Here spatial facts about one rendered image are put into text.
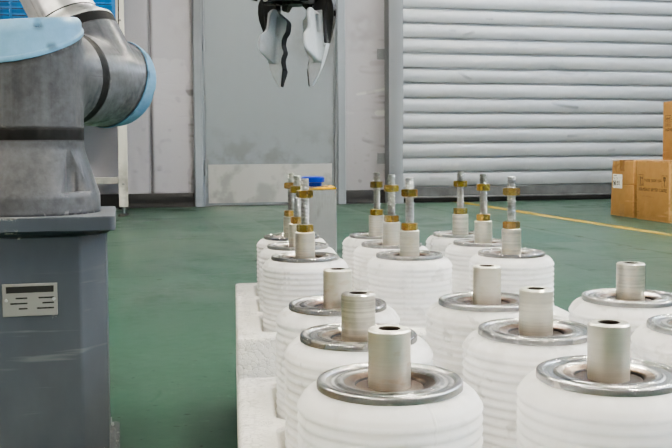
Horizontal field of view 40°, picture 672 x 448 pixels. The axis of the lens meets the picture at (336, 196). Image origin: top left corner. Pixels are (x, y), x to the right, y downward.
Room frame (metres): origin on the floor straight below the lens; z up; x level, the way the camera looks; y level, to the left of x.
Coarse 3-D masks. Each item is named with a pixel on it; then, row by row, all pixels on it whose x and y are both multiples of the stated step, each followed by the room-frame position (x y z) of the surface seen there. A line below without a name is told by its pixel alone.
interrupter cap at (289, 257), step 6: (288, 252) 1.05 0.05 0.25; (294, 252) 1.05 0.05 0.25; (318, 252) 1.05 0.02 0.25; (324, 252) 1.05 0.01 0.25; (276, 258) 1.00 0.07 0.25; (282, 258) 0.99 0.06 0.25; (288, 258) 1.00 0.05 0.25; (294, 258) 1.00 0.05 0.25; (312, 258) 0.99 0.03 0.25; (318, 258) 0.99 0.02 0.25; (324, 258) 0.99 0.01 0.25; (330, 258) 0.99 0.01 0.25; (336, 258) 1.01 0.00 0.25
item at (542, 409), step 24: (528, 384) 0.48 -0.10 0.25; (528, 408) 0.47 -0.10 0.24; (552, 408) 0.45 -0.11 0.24; (576, 408) 0.45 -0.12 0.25; (600, 408) 0.44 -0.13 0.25; (624, 408) 0.44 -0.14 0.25; (648, 408) 0.44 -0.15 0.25; (528, 432) 0.47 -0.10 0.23; (552, 432) 0.45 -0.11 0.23; (576, 432) 0.45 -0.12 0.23; (600, 432) 0.44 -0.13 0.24; (624, 432) 0.44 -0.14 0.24; (648, 432) 0.44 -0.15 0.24
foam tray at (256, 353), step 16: (240, 288) 1.27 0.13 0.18; (256, 288) 1.30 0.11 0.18; (240, 304) 1.14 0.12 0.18; (256, 304) 1.14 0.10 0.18; (240, 320) 1.03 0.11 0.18; (256, 320) 1.03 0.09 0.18; (240, 336) 0.94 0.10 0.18; (256, 336) 0.94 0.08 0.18; (272, 336) 0.94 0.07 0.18; (240, 352) 0.93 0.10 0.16; (256, 352) 0.94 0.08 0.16; (272, 352) 0.94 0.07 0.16; (240, 368) 0.93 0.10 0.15; (256, 368) 0.94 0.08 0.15; (272, 368) 0.94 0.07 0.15
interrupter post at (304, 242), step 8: (296, 232) 1.02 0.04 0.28; (312, 232) 1.01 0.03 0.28; (296, 240) 1.01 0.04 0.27; (304, 240) 1.01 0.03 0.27; (312, 240) 1.01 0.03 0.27; (296, 248) 1.01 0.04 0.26; (304, 248) 1.01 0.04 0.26; (312, 248) 1.01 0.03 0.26; (296, 256) 1.01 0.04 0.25; (304, 256) 1.01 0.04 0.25; (312, 256) 1.01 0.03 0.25
